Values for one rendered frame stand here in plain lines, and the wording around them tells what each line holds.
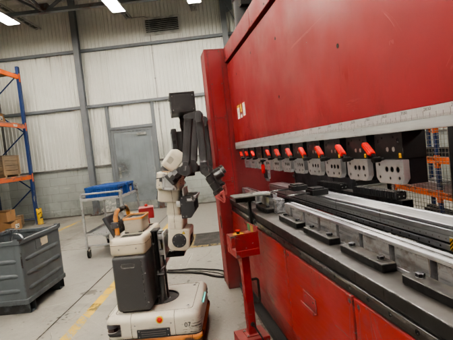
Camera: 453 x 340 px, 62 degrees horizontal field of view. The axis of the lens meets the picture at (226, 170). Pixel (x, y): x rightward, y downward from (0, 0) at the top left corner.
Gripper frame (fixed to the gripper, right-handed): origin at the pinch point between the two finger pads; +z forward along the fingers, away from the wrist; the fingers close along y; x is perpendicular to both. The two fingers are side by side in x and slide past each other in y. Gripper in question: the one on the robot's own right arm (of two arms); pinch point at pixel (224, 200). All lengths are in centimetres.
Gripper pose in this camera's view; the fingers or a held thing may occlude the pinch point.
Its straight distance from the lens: 260.8
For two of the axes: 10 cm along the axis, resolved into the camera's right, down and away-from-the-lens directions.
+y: 0.3, -0.6, 10.0
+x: -8.4, 5.4, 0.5
